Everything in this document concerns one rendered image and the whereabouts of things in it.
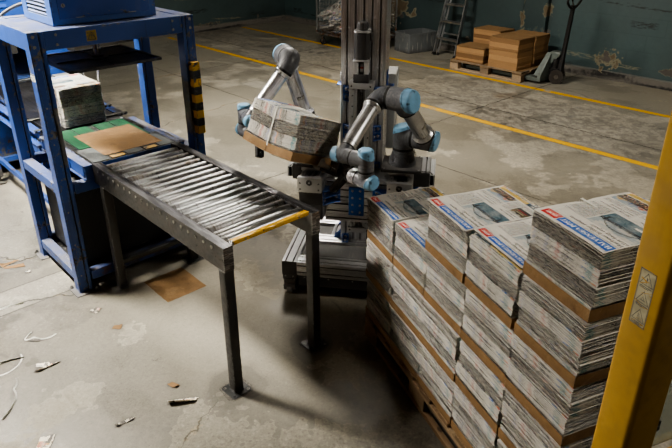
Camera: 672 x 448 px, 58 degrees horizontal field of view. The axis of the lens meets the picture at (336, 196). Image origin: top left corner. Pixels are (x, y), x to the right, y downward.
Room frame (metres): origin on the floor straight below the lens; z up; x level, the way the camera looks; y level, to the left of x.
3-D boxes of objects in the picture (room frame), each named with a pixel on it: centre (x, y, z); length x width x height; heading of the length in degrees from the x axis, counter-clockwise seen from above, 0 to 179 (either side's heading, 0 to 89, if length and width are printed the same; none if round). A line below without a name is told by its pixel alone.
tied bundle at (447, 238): (2.12, -0.60, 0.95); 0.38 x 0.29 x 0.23; 111
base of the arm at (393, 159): (3.19, -0.37, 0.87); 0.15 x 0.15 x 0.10
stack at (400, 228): (2.25, -0.54, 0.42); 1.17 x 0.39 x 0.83; 22
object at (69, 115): (4.09, 1.82, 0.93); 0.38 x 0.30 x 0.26; 43
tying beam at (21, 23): (3.67, 1.43, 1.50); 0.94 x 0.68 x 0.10; 133
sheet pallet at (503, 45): (8.91, -2.40, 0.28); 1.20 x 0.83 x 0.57; 43
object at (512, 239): (1.86, -0.72, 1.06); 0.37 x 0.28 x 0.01; 111
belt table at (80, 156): (3.67, 1.43, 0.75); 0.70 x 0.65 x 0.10; 43
